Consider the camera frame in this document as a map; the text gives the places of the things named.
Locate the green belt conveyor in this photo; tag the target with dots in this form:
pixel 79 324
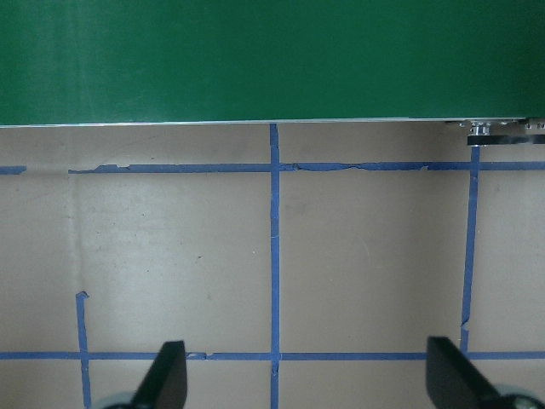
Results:
pixel 272 64

